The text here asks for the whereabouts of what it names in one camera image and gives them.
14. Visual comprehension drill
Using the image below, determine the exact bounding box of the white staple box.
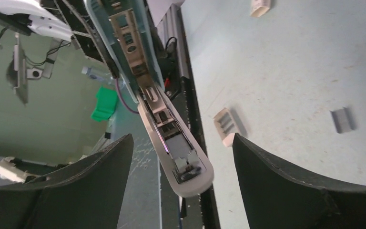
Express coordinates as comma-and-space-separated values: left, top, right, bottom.
250, 0, 271, 18

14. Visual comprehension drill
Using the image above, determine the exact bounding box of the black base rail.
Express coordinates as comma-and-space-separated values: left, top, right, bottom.
145, 0, 222, 229

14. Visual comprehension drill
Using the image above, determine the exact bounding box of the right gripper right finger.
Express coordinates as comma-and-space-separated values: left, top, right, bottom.
232, 134, 366, 229

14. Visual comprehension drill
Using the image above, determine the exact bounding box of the open staple tray box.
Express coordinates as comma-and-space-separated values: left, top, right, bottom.
213, 107, 247, 147

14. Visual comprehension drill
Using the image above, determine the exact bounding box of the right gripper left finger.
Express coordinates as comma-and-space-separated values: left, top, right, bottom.
0, 134, 134, 229

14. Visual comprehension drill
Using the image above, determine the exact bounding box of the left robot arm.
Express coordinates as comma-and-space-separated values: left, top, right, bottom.
0, 0, 73, 42

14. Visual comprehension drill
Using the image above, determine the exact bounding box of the green plastic bin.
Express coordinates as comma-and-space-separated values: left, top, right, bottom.
91, 87, 118, 122

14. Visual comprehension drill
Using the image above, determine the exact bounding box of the light blue stapler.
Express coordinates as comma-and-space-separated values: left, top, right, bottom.
84, 0, 214, 198

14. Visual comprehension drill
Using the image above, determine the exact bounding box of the staple strip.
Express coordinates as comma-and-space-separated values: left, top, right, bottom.
330, 106, 357, 134

